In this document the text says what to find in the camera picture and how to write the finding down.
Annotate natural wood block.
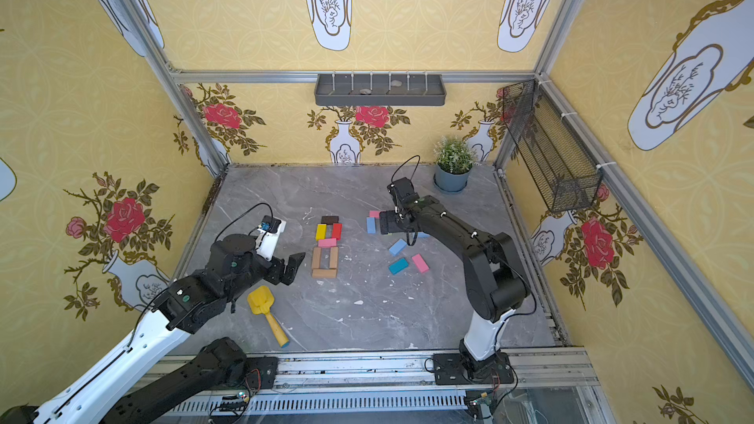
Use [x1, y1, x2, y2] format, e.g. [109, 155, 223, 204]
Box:
[329, 247, 339, 270]
[311, 247, 322, 270]
[311, 269, 338, 279]

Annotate light blue short block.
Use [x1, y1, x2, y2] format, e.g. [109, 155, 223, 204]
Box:
[389, 239, 408, 256]

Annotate light blue long block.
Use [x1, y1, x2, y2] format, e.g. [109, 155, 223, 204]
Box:
[366, 217, 377, 234]

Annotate yellow block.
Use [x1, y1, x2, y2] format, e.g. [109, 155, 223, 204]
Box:
[315, 224, 327, 241]

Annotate red block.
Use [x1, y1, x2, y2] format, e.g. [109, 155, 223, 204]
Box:
[332, 223, 343, 241]

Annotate dark brown block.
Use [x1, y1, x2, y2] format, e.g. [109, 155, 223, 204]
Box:
[320, 215, 340, 225]

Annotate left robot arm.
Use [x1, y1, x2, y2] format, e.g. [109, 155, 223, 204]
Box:
[1, 234, 306, 423]

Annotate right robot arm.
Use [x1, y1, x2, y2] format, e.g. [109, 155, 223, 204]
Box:
[379, 196, 531, 363]

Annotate yellow toy shovel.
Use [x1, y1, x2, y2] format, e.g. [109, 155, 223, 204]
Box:
[247, 286, 290, 347]

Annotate teal block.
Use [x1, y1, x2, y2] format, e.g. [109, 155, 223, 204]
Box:
[389, 257, 410, 275]

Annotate blue plant pot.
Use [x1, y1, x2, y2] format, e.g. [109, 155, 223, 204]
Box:
[434, 165, 470, 194]

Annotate green artificial plant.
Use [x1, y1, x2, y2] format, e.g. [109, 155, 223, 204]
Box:
[435, 137, 475, 175]

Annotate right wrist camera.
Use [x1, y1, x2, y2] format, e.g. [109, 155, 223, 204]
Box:
[388, 178, 419, 211]

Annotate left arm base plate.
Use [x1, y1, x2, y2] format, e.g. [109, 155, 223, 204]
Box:
[243, 356, 279, 393]

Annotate grey wall shelf tray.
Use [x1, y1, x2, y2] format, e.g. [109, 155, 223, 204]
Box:
[314, 72, 447, 107]

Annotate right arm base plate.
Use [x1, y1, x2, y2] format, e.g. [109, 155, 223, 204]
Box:
[431, 353, 516, 387]

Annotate black wire mesh basket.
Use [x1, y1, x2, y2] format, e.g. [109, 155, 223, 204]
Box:
[501, 80, 603, 213]

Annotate aluminium rail frame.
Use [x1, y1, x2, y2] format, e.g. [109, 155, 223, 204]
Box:
[133, 347, 616, 423]

